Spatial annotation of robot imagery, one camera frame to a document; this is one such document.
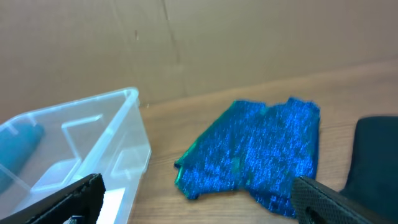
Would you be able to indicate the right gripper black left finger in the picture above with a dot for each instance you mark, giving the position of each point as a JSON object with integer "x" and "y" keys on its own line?
{"x": 80, "y": 202}

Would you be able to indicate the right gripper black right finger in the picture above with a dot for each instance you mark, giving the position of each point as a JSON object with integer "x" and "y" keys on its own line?
{"x": 315, "y": 203}

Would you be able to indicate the black garment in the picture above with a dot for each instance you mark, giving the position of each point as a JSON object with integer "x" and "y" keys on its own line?
{"x": 372, "y": 177}

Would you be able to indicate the sparkly blue garment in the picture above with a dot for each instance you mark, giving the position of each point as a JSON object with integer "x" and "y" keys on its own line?
{"x": 257, "y": 148}

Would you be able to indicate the blue denim jeans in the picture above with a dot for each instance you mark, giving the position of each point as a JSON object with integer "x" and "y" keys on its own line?
{"x": 18, "y": 143}

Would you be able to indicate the clear plastic storage bin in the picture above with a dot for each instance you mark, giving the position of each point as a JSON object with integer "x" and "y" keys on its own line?
{"x": 102, "y": 134}

